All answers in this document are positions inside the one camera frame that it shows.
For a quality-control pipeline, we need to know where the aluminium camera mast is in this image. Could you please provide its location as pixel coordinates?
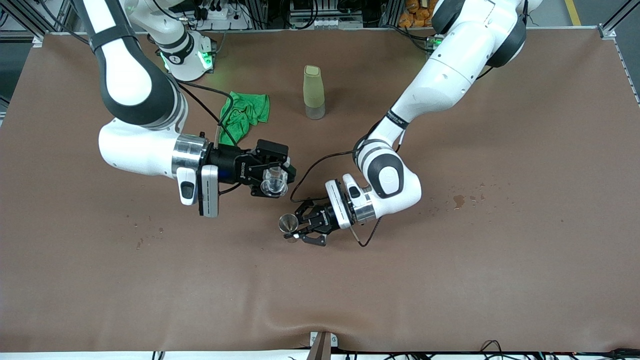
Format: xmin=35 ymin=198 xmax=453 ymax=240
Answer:
xmin=308 ymin=331 xmax=339 ymax=360

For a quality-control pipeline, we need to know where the green microfiber cloth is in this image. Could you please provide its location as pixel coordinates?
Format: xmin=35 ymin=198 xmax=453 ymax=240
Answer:
xmin=217 ymin=91 xmax=271 ymax=148

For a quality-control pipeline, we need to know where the white power strip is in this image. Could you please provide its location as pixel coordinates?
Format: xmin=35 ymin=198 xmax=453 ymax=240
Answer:
xmin=192 ymin=0 xmax=251 ymax=31

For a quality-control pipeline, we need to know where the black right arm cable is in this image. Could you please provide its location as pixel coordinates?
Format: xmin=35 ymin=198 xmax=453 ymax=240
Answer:
xmin=172 ymin=80 xmax=246 ymax=197

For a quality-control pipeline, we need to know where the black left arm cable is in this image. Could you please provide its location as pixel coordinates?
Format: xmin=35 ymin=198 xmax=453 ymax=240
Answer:
xmin=289 ymin=120 xmax=407 ymax=248

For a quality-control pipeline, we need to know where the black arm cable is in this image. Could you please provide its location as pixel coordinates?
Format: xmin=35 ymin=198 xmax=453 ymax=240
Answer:
xmin=172 ymin=80 xmax=246 ymax=197
xmin=289 ymin=120 xmax=407 ymax=248

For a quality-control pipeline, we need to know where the frosted yellow-green bottle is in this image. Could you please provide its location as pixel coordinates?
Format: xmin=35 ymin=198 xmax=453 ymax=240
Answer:
xmin=303 ymin=65 xmax=326 ymax=121

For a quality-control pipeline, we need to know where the orange objects heap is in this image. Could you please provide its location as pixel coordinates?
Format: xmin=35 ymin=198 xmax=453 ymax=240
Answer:
xmin=398 ymin=0 xmax=442 ymax=28

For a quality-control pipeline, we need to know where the clear glass measuring cup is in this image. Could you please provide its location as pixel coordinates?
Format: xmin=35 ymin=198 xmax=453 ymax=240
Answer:
xmin=260 ymin=166 xmax=289 ymax=197

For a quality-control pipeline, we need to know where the black cable loop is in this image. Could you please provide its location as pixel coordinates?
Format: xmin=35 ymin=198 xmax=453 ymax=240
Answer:
xmin=479 ymin=340 xmax=506 ymax=360

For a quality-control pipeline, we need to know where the grey electronics box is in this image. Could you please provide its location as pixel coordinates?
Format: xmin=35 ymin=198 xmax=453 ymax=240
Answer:
xmin=289 ymin=0 xmax=364 ymax=30

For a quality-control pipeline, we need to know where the steel double jigger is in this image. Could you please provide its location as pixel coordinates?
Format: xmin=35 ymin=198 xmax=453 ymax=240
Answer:
xmin=278 ymin=213 xmax=301 ymax=244

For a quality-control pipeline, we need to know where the brown table mat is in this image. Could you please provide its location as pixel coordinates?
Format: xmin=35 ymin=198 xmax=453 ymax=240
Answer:
xmin=0 ymin=27 xmax=640 ymax=353

